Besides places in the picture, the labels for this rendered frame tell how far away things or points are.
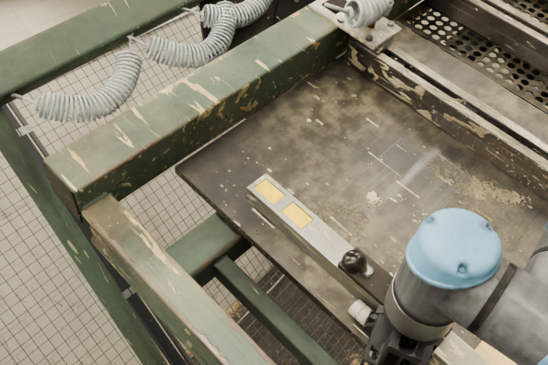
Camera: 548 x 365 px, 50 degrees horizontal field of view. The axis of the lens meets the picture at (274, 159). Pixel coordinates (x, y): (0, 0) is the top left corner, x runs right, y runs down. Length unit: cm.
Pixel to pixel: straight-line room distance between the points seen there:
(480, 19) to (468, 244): 106
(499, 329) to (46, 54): 122
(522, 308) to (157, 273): 60
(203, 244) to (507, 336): 66
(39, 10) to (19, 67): 482
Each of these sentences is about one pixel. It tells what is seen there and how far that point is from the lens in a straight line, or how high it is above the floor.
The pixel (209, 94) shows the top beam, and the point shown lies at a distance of 115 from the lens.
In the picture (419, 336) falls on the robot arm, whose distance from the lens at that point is 65.
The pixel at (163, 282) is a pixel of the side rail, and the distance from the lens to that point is 97.
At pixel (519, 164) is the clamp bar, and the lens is 124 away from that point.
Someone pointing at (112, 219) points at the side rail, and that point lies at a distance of 105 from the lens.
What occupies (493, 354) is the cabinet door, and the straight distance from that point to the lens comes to 104.
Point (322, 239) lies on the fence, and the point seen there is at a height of 154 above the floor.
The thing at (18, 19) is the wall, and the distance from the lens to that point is 621.
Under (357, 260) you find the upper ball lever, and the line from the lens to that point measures 88.
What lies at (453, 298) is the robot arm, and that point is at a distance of 56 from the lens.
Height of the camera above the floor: 182
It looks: 7 degrees down
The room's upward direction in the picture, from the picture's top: 32 degrees counter-clockwise
